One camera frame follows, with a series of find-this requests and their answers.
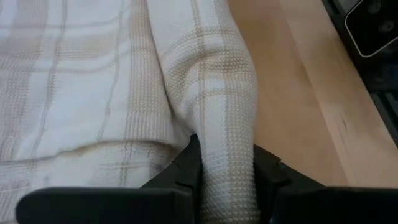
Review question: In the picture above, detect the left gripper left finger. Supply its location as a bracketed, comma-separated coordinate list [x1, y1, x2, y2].
[15, 135, 205, 224]

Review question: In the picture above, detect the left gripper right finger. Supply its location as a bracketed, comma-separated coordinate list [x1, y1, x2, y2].
[253, 144, 398, 224]

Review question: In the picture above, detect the white beige plaid towel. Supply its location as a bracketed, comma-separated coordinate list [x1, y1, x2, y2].
[0, 0, 261, 224]

